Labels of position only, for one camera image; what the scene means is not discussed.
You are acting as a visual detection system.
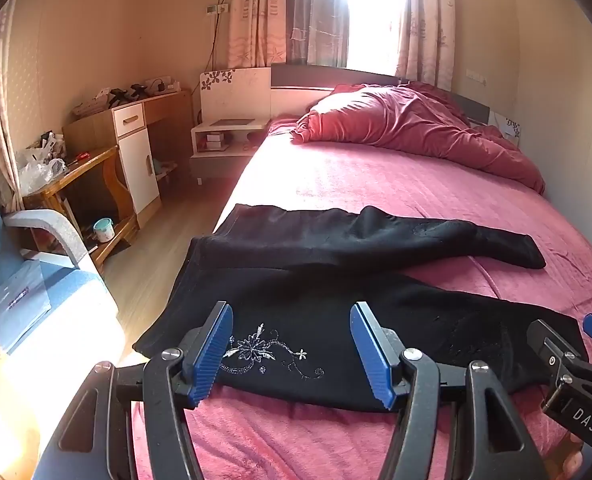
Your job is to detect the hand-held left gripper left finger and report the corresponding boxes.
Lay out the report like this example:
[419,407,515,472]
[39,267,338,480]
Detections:
[36,301,234,480]

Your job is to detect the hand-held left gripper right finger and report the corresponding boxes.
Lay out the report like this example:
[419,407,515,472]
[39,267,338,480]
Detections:
[350,301,549,480]

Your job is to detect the black pants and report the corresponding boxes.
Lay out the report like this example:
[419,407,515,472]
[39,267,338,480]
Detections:
[133,204,589,413]

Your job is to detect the person's right hand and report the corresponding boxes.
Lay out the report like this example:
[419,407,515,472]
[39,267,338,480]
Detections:
[558,435,586,480]

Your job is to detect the teal and white pot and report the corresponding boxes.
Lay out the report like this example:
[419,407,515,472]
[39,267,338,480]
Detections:
[93,218,115,244]

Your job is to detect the bed with pink sheet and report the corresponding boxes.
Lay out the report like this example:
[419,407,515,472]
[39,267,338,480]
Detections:
[132,115,592,480]

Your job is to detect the grey armchair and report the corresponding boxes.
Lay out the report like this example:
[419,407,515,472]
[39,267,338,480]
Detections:
[3,209,127,358]

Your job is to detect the white floral nightstand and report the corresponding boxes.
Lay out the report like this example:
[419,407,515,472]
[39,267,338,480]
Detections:
[491,112,523,142]
[190,67,272,186]

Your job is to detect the wooden side table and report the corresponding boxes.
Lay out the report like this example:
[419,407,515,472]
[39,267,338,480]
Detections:
[23,146,139,266]

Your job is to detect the red duvet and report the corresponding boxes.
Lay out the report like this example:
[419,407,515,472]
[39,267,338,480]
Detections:
[290,80,547,195]

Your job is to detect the clear plastic bags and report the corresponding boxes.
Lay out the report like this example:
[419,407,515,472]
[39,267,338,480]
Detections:
[17,132,68,196]

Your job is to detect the stack of papers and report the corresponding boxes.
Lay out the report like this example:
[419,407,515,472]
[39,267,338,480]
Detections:
[72,89,113,117]

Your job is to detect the grey headboard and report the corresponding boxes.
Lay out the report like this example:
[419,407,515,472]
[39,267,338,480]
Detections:
[271,64,491,126]

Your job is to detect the pink patterned curtain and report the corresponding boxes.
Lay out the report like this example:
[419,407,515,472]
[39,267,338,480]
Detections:
[396,0,458,92]
[226,0,289,70]
[0,5,25,211]

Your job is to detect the grey curtain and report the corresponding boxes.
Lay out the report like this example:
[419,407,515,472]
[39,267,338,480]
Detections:
[286,0,350,68]

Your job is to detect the window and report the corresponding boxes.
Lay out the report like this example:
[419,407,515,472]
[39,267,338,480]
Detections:
[343,0,409,77]

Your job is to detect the black cable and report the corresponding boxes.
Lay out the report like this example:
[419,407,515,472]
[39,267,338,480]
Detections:
[202,0,229,92]

